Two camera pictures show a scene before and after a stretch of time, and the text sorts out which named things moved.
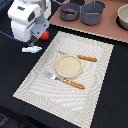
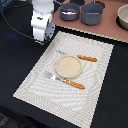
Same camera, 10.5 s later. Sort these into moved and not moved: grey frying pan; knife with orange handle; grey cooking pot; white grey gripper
Moved: white grey gripper
Not moved: knife with orange handle; grey cooking pot; grey frying pan
